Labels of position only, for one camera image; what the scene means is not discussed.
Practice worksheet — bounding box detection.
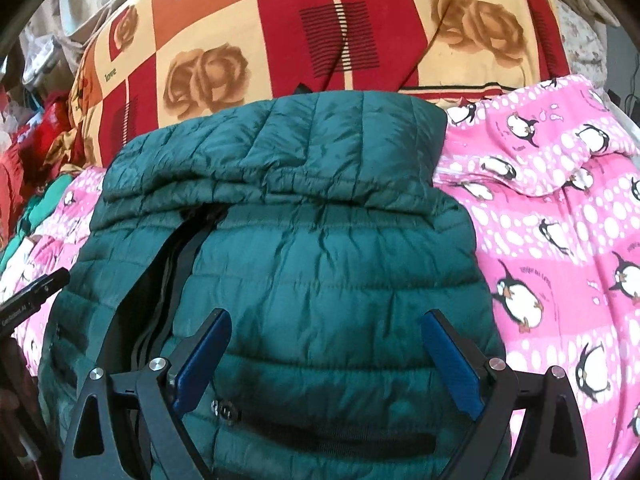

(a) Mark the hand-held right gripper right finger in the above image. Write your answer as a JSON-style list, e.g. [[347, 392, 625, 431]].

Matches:
[[421, 310, 592, 480]]

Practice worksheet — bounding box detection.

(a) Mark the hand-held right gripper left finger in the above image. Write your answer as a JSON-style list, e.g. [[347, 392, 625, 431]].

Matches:
[[61, 308, 233, 480]]

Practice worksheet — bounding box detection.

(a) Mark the green quilted jacket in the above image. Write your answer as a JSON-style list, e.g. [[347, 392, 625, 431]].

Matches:
[[37, 91, 515, 480]]

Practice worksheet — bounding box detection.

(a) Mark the pile of red clothes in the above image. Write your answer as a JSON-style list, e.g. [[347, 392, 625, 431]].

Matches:
[[0, 92, 78, 246]]

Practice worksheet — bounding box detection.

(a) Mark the bright green garment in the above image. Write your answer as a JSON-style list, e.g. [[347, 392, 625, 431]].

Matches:
[[14, 174, 73, 242]]

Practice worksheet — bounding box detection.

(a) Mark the pink penguin print blanket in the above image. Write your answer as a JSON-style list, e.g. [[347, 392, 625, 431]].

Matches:
[[0, 75, 640, 480]]

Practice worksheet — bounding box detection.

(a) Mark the red yellow rose blanket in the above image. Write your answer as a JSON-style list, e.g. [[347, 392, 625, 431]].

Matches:
[[67, 0, 572, 173]]

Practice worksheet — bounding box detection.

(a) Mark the white floral cloth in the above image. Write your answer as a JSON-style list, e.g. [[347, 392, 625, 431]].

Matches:
[[520, 0, 613, 83]]

